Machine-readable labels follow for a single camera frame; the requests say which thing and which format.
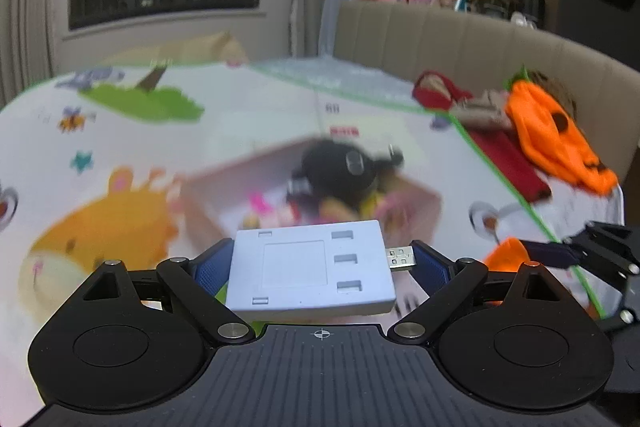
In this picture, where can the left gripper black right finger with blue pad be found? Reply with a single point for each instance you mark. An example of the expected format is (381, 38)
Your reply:
(450, 286)

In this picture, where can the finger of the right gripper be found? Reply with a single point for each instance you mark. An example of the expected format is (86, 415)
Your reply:
(552, 255)

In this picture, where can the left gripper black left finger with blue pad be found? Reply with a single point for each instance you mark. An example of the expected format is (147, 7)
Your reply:
(192, 286)

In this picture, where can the orange plastic toy piece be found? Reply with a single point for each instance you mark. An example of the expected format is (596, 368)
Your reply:
(508, 256)

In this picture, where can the white usb hub box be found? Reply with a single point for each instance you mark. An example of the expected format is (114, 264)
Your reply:
(311, 272)

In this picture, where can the pink plastic strainer scoop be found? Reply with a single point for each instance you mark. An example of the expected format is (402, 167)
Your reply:
(259, 205)

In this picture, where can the black plush toy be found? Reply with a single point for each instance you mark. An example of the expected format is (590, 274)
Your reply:
(341, 170)

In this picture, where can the yellow sponge cake toy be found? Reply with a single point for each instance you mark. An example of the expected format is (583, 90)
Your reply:
(333, 210)

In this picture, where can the pink cardboard box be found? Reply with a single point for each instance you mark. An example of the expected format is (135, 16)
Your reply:
(217, 201)

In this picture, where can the orange pumpkin costume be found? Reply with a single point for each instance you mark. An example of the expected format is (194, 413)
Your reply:
(551, 140)

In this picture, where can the beige cloth bundle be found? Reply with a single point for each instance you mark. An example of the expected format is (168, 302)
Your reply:
(488, 112)

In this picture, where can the colourful cartoon play mat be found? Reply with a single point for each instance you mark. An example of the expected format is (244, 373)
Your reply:
(72, 166)

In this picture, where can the red cloth garment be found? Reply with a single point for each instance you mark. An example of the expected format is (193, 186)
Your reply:
(435, 91)

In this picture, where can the white quilted mattress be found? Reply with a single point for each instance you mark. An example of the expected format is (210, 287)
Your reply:
(333, 74)

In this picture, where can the beige padded headboard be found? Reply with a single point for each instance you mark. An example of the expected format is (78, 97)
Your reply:
(478, 52)

